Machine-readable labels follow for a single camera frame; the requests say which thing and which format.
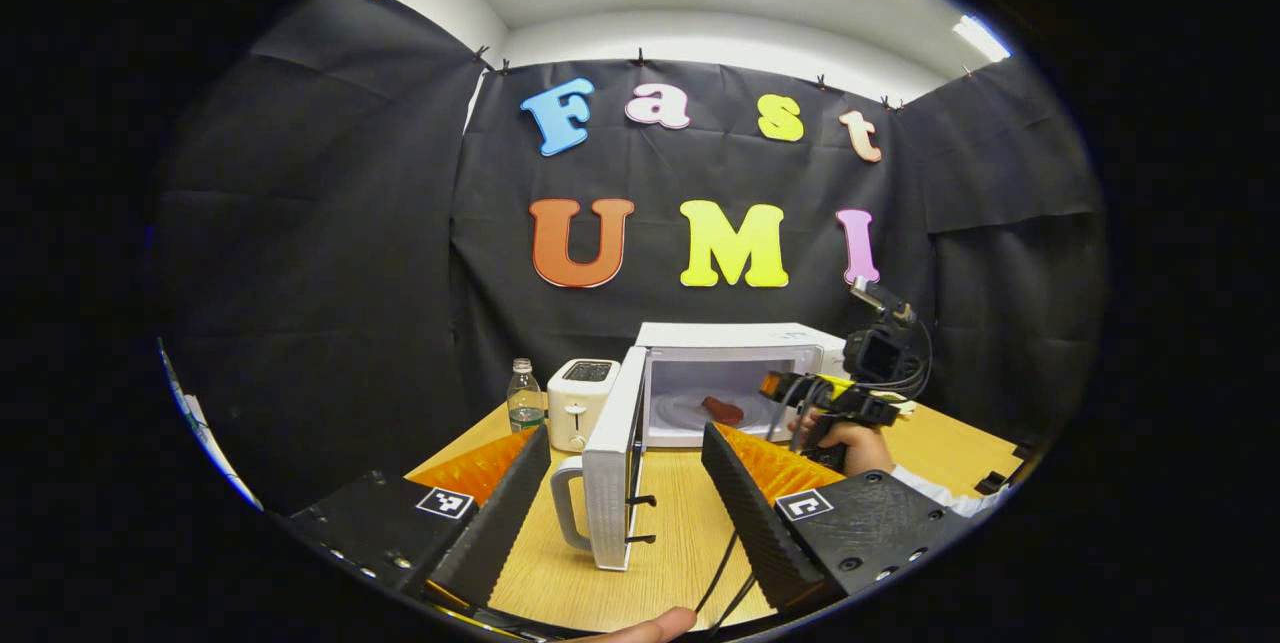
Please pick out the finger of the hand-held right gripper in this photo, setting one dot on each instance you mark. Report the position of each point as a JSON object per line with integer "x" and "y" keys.
{"x": 780, "y": 388}

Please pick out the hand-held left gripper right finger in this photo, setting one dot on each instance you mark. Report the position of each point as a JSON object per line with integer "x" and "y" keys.
{"x": 755, "y": 523}

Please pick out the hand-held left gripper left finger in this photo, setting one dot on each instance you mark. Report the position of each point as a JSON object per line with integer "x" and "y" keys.
{"x": 505, "y": 518}

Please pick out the brown sausage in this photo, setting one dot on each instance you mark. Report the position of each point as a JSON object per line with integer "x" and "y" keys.
{"x": 724, "y": 411}

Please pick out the white microwave oven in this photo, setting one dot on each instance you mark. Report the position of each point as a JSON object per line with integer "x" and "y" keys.
{"x": 610, "y": 483}

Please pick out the clear plastic water bottle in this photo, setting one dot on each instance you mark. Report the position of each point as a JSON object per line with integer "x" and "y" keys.
{"x": 525, "y": 403}

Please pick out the white toaster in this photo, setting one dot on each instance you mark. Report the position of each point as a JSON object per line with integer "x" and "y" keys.
{"x": 575, "y": 403}

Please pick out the black table clamp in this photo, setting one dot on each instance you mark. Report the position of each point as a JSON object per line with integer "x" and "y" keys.
{"x": 1026, "y": 450}
{"x": 991, "y": 482}

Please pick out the white printed sheet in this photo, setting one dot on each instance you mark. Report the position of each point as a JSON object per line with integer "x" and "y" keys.
{"x": 205, "y": 433}

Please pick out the small ceiling light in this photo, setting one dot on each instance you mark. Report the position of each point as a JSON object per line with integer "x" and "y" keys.
{"x": 982, "y": 38}

